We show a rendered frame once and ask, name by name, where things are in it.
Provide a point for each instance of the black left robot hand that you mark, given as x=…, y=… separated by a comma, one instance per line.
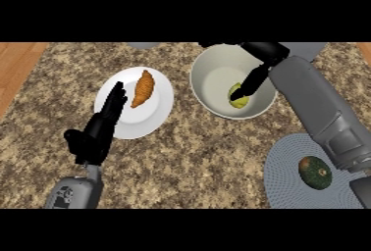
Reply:
x=100, y=130

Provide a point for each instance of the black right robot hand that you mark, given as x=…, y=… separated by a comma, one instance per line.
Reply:
x=257, y=70

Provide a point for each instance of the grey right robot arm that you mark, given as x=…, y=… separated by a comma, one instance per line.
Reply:
x=325, y=114

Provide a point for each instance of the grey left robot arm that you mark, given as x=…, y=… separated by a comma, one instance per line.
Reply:
x=78, y=191

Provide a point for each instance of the white bowl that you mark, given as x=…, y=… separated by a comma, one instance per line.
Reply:
x=218, y=85

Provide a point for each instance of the yellow-green lemon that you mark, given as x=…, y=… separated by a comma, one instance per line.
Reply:
x=237, y=102

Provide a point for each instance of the grey round placemat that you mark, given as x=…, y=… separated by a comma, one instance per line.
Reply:
x=291, y=176

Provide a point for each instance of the white plate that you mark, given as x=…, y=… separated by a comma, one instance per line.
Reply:
x=146, y=114

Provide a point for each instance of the pale grey rounded object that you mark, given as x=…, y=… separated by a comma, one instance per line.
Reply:
x=307, y=49

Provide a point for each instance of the brown croissant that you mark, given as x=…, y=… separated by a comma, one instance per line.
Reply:
x=144, y=88

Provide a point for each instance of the dark green avocado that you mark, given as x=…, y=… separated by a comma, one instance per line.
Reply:
x=316, y=172

